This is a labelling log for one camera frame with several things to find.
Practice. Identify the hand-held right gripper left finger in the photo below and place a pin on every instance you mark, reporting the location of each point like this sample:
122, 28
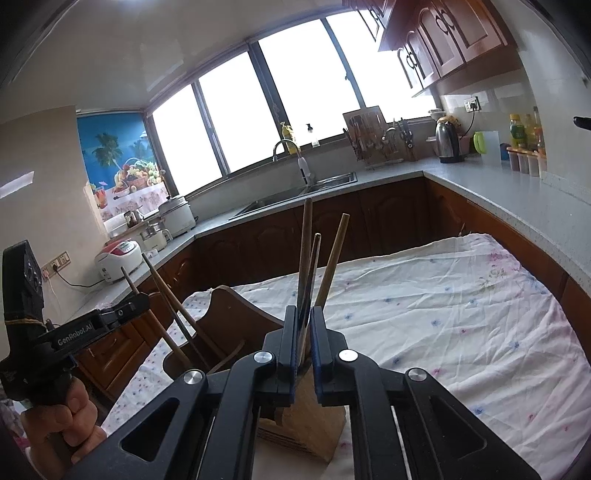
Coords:
217, 415

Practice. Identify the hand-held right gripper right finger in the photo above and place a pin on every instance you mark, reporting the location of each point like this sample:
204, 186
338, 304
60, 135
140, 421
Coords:
401, 424

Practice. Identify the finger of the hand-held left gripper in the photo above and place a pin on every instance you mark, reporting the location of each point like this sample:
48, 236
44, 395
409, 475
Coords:
127, 310

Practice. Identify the wooden chopstick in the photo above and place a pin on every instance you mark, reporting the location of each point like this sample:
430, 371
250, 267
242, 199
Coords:
167, 340
305, 240
334, 249
184, 314

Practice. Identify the wooden utensil holder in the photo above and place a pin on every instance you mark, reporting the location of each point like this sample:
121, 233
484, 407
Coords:
235, 318

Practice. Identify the person's left hand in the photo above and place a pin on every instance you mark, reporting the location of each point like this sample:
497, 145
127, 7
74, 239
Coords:
60, 438

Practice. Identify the white pink rice cooker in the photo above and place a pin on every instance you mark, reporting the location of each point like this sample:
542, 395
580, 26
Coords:
117, 261

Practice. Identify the white electric cooker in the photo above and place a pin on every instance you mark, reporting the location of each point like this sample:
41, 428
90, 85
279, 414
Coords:
178, 217

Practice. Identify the white floral tablecloth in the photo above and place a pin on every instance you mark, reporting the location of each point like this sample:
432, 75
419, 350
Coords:
438, 314

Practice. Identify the tropical fruit printed blind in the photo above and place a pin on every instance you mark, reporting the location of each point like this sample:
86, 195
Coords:
117, 161

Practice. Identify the steel kitchen sink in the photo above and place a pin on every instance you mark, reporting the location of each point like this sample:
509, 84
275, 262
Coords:
295, 196

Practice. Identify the wooden lower cabinets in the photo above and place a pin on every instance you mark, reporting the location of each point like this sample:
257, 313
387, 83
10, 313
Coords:
378, 217

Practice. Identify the wooden cabinets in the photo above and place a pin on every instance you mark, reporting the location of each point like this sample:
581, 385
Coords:
443, 41
378, 217

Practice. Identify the kitchen window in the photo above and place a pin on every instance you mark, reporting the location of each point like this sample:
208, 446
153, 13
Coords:
240, 124

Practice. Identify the chrome kitchen faucet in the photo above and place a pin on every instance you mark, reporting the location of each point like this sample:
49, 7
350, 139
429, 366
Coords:
302, 168

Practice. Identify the yellow dish soap bottle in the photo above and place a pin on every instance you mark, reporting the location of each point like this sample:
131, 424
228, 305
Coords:
289, 141

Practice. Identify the grey countertop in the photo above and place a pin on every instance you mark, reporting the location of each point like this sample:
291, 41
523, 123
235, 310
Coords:
485, 184

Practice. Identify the clear soap dispenser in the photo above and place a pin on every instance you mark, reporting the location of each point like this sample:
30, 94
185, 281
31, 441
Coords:
314, 137

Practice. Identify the steel electric kettle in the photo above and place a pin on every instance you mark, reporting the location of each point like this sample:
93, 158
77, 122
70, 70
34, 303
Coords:
449, 141

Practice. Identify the knife rack with cutting board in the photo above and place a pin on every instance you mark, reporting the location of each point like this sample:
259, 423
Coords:
374, 136

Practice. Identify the row of spice jars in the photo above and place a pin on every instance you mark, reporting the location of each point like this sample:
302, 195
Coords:
526, 161

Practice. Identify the green plastic lid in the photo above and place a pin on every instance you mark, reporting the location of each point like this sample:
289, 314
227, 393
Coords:
478, 143

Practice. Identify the translucent white container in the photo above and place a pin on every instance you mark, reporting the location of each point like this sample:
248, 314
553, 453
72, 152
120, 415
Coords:
491, 145

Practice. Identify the cooking oil bottle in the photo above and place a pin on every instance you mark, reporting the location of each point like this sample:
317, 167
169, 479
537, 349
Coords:
536, 129
517, 131

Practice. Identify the wooden upper cabinets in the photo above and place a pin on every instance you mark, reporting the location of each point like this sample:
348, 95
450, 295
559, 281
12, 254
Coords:
443, 41

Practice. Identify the wall socket strip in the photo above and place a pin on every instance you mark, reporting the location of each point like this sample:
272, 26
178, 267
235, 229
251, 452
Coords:
55, 264

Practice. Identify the white wall socket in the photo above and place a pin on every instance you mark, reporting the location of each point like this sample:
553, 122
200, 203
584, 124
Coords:
472, 104

